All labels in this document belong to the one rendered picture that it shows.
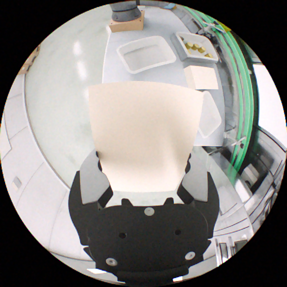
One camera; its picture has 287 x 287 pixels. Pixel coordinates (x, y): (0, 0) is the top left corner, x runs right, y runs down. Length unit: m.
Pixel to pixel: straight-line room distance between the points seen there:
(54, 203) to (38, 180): 0.79
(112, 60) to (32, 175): 2.98
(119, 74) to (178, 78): 0.29
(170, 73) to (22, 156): 3.21
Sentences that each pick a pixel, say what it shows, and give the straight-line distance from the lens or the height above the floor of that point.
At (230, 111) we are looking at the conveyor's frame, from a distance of 0.69.
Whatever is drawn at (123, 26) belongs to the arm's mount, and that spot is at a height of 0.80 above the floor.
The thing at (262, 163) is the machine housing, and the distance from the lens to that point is 0.89.
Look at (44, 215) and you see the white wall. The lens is 3.20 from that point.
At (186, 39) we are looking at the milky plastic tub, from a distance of 0.64.
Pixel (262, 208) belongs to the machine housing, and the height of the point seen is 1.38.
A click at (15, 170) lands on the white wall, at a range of 3.03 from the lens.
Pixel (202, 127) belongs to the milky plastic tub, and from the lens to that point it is 0.61.
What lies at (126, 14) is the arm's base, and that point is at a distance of 0.57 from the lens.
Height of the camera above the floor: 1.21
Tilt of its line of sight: 61 degrees down
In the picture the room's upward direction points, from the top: 177 degrees clockwise
